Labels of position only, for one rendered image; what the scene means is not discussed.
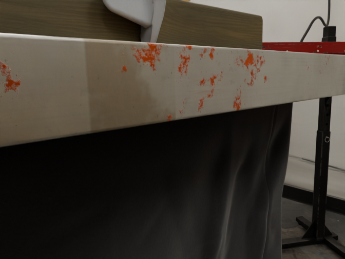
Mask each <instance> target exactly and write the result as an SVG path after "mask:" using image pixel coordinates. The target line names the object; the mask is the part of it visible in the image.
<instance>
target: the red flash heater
mask: <svg viewBox="0 0 345 259"><path fill-rule="evenodd" d="M262 50H274V51H290V52H306V53H322V54H337V55H345V42H262Z"/></svg>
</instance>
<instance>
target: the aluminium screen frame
mask: <svg viewBox="0 0 345 259"><path fill-rule="evenodd" d="M339 95H345V55H337V54H322V53H306V52H290V51H274V50H258V49H242V48H226V47H210V46H195V45H179V44H163V43H147V42H131V41H115V40H99V39H84V38H68V37H59V36H43V35H27V34H11V33H0V147H7V146H13V145H20V144H26V143H33V142H40V141H46V140H53V139H60V138H66V137H73V136H79V135H86V134H93V133H99V132H105V131H112V130H119V129H123V128H130V127H136V126H143V125H150V124H156V123H163V122H169V121H176V120H183V119H189V118H196V117H203V116H209V115H216V114H222V113H229V112H236V111H240V110H246V109H253V108H260V107H266V106H273V105H279V104H286V103H293V102H299V101H306V100H313V99H319V98H326V97H332V96H339Z"/></svg>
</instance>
